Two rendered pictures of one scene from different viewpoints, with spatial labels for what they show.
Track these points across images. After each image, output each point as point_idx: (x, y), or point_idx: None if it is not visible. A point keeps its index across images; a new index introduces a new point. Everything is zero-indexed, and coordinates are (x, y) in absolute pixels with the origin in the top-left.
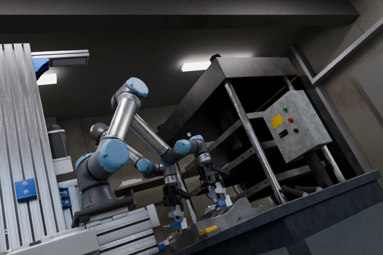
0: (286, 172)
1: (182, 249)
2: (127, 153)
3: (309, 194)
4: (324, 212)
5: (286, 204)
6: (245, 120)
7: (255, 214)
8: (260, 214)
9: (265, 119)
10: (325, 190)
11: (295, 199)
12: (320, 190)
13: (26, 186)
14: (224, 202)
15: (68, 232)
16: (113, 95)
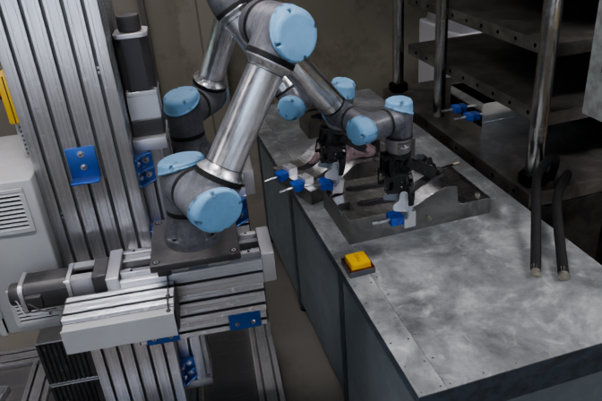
0: (580, 108)
1: (320, 235)
2: (237, 209)
3: (498, 373)
4: (511, 385)
5: (448, 389)
6: None
7: (459, 212)
8: (406, 377)
9: (600, 12)
10: (532, 365)
11: (468, 382)
12: (523, 366)
13: (83, 158)
14: (403, 221)
15: (143, 273)
16: (243, 17)
